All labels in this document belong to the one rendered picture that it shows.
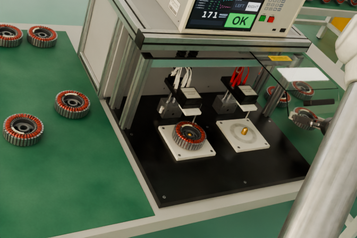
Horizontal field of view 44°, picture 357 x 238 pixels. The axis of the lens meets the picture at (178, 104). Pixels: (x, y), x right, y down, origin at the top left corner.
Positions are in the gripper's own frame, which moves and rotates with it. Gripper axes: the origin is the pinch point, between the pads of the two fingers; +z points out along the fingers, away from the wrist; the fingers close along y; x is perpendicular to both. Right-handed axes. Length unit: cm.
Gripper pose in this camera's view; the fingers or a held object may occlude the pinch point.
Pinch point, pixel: (305, 118)
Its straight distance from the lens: 185.5
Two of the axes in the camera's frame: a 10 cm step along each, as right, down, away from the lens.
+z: -2.6, -1.7, 9.5
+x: 2.1, -9.7, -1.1
